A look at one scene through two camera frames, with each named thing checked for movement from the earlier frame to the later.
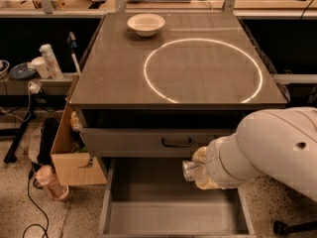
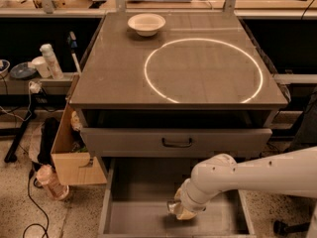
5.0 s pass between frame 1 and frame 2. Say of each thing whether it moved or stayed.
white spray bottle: stayed
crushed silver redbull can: moved
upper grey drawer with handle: stayed
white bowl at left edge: stayed
